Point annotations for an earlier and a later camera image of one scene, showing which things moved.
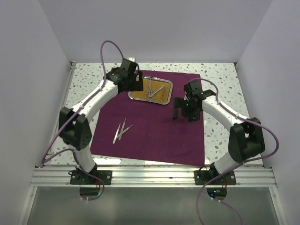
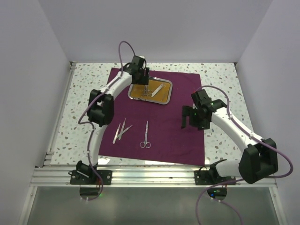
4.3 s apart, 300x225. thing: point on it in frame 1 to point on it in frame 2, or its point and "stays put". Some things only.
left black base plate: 79,177 stays put
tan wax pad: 153,90 stays put
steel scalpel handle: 116,134 stays put
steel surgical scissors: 150,98 to 146,144
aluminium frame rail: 151,176 stays put
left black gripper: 137,86 to 144,79
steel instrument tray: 155,89 stays put
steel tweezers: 163,93 to 154,93
